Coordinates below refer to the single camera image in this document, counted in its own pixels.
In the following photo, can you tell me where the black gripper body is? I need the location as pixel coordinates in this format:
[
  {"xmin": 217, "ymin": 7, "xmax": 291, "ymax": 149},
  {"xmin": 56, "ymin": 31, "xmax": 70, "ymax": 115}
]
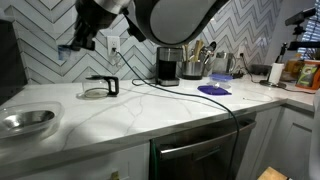
[{"xmin": 72, "ymin": 12, "xmax": 99, "ymax": 51}]

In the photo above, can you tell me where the silver bowl plate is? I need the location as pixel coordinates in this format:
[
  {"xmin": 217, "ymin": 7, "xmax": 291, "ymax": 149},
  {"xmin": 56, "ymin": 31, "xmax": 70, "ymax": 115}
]
[{"xmin": 1, "ymin": 110, "xmax": 55, "ymax": 131}]

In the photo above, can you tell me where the glass coffee carafe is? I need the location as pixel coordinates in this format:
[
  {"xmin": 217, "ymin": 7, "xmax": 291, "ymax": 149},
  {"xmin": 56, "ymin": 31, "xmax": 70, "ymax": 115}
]
[{"xmin": 76, "ymin": 75, "xmax": 119, "ymax": 100}]

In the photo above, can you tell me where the black coffee maker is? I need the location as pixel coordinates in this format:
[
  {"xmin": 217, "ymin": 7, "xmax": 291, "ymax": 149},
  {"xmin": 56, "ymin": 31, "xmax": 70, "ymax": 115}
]
[{"xmin": 155, "ymin": 47, "xmax": 183, "ymax": 87}]

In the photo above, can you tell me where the steel utensil pot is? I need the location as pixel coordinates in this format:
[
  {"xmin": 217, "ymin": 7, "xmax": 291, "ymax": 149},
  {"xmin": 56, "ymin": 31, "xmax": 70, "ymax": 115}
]
[{"xmin": 182, "ymin": 61, "xmax": 204, "ymax": 80}]

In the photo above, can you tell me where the purple plastic container lid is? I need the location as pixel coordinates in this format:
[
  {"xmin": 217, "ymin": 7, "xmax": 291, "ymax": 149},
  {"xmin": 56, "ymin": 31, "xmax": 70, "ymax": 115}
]
[{"xmin": 197, "ymin": 85, "xmax": 230, "ymax": 95}]

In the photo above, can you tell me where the steel electric kettle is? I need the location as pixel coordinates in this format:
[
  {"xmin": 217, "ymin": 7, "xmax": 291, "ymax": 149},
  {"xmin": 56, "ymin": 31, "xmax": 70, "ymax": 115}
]
[{"xmin": 212, "ymin": 52, "xmax": 236, "ymax": 74}]

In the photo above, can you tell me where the clear blue plastic container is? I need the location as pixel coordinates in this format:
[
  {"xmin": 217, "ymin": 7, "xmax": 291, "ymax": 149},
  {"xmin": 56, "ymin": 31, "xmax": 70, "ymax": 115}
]
[{"xmin": 209, "ymin": 74, "xmax": 233, "ymax": 82}]

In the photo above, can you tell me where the stainless steel dishwasher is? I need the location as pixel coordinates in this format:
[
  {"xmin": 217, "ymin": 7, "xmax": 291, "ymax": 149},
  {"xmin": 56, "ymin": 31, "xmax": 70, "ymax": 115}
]
[{"xmin": 148, "ymin": 113, "xmax": 257, "ymax": 180}]

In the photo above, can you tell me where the paper towel roll holder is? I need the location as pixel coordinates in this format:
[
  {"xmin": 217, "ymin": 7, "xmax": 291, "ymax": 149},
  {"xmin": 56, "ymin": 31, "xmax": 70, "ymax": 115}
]
[{"xmin": 259, "ymin": 43, "xmax": 287, "ymax": 87}]

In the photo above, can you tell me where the orange drink mix canister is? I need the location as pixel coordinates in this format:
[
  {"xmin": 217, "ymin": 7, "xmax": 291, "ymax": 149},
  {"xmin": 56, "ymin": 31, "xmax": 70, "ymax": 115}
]
[{"xmin": 296, "ymin": 60, "xmax": 320, "ymax": 90}]

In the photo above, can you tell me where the white wall outlet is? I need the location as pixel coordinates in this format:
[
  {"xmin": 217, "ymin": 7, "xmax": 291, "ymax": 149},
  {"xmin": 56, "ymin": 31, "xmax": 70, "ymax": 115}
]
[{"xmin": 107, "ymin": 36, "xmax": 120, "ymax": 56}]

